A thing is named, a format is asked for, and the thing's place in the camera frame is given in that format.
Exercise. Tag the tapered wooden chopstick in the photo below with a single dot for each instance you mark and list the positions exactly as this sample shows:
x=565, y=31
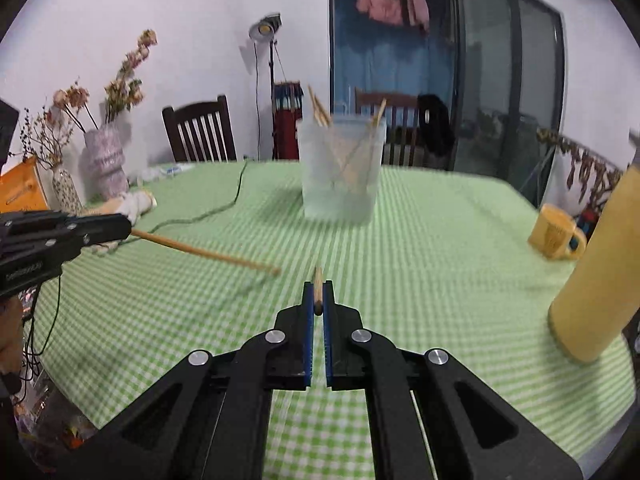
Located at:
x=210, y=253
x=317, y=290
x=380, y=112

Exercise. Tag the white crumpled paper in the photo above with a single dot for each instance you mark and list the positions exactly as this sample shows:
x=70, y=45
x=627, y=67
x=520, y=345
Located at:
x=165, y=171

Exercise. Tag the dried brown twigs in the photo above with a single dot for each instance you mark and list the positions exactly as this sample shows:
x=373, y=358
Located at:
x=42, y=140

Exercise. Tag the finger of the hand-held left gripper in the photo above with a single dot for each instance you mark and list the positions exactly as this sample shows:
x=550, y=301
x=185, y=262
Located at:
x=60, y=250
x=100, y=224

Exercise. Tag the white work glove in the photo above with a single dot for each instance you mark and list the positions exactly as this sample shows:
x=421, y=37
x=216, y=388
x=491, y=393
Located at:
x=140, y=202
x=105, y=208

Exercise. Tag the dark wooden chair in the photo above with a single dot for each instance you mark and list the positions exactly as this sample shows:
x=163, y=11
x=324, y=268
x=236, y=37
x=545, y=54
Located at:
x=365, y=100
x=200, y=130

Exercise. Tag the red and blue canister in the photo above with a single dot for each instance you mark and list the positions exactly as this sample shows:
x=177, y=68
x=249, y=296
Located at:
x=286, y=130

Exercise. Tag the black cloth with white label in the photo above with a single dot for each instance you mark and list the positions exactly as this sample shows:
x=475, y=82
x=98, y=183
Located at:
x=437, y=125

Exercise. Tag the green checkered tablecloth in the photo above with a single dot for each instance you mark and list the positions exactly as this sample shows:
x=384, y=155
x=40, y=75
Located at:
x=425, y=260

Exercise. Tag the studio lamp on stand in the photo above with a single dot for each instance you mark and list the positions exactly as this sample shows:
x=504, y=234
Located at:
x=265, y=27

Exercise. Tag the dried plant garland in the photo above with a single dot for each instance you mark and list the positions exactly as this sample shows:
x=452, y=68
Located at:
x=590, y=170

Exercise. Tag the person's left hand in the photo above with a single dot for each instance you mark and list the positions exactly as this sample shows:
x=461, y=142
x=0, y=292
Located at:
x=10, y=340

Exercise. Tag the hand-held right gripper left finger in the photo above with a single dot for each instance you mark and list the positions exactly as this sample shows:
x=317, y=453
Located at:
x=309, y=340

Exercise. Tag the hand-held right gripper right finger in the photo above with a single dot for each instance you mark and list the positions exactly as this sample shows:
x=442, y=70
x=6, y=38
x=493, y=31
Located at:
x=328, y=340

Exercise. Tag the yellow bear mug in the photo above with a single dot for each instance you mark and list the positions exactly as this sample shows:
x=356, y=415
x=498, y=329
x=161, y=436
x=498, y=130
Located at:
x=550, y=232

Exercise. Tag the clear plastic container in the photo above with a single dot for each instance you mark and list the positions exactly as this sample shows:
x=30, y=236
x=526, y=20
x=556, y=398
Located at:
x=340, y=200

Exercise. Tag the pink mottled vase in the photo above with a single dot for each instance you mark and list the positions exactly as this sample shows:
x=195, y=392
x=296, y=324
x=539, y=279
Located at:
x=105, y=165

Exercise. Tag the small dotted vase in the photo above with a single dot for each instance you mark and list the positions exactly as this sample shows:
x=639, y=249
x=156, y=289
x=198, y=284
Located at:
x=65, y=190

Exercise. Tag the tall yellow cylinder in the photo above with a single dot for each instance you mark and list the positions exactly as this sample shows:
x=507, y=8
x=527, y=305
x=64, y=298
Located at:
x=595, y=285

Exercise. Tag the orange box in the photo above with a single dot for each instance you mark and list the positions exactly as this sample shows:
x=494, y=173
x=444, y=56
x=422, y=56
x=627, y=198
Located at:
x=22, y=190

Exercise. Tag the dried flower bouquet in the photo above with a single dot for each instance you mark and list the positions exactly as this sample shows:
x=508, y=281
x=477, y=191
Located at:
x=125, y=85

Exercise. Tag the sliding glass door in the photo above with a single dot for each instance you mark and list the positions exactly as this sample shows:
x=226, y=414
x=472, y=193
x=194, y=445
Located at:
x=500, y=85

